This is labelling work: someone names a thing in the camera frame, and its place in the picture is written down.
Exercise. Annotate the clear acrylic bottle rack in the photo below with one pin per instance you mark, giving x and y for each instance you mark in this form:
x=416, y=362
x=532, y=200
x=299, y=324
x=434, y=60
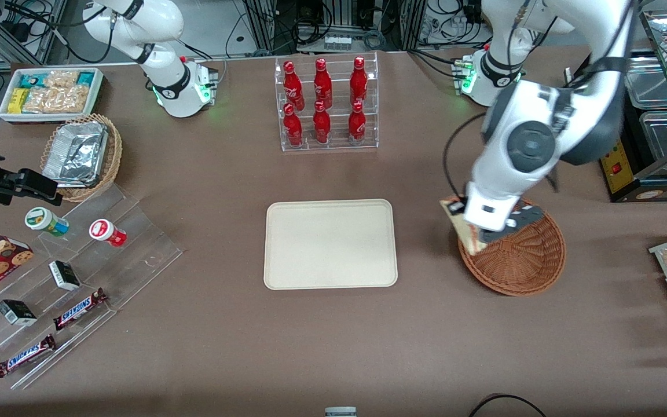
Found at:
x=339, y=139

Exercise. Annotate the red lidded yogurt cup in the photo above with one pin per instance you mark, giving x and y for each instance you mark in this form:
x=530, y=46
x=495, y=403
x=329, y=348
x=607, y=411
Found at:
x=105, y=231

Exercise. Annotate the aluminium foil container stack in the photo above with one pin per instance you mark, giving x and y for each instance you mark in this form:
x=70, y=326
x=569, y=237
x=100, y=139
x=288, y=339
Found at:
x=76, y=153

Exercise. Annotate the small clear cracker bag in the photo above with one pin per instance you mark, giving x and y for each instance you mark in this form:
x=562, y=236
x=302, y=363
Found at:
x=61, y=79

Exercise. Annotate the beige rectangular serving tray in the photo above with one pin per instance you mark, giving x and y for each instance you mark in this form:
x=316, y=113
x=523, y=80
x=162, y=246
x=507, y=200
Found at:
x=330, y=243

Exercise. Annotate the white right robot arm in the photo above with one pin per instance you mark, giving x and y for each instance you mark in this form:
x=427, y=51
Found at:
x=165, y=69

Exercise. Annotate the yellow snack packet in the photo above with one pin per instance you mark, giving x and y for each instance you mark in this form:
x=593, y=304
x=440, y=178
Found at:
x=17, y=100

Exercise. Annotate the red cola bottle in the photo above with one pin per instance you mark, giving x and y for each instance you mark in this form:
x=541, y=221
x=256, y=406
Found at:
x=321, y=126
x=322, y=84
x=356, y=124
x=293, y=87
x=293, y=128
x=358, y=82

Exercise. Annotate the triangular sandwich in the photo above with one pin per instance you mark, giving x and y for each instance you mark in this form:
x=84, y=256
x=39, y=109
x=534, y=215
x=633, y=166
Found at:
x=473, y=240

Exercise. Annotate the green lidded yogurt cup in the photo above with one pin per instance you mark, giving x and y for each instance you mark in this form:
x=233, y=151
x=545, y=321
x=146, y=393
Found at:
x=44, y=220

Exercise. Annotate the small grey device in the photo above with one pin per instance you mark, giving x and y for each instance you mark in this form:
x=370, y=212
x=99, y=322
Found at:
x=340, y=412

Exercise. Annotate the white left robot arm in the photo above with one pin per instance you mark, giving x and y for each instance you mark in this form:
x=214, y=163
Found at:
x=524, y=142

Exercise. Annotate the clear acrylic stepped display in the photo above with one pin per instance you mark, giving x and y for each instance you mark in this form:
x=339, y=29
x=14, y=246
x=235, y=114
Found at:
x=136, y=255

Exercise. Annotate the white power strip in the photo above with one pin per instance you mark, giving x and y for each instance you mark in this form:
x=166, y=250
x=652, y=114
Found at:
x=338, y=42

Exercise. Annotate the snickers chocolate bar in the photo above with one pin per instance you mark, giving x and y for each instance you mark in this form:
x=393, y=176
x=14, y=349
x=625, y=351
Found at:
x=24, y=356
x=79, y=308

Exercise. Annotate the large clear cracker bag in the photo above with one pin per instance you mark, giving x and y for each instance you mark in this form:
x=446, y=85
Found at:
x=55, y=99

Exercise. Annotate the white rectangular snack bin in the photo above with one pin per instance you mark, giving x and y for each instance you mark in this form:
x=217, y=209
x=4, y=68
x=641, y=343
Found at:
x=50, y=117

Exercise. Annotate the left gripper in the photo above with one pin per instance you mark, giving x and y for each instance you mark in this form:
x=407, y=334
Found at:
x=456, y=208

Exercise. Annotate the teal snack packet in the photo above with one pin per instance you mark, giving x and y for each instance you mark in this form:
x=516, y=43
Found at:
x=30, y=81
x=85, y=78

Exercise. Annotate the light wicker basket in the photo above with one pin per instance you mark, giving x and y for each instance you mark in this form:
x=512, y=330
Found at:
x=112, y=156

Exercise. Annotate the small black carton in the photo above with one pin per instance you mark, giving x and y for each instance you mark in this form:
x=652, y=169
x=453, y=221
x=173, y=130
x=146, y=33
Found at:
x=64, y=275
x=17, y=313

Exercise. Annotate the round brown wicker basket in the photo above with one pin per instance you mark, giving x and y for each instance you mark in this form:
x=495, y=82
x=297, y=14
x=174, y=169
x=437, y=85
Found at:
x=527, y=266

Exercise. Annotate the black food warmer cabinet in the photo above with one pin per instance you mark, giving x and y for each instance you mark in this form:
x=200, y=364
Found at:
x=620, y=168

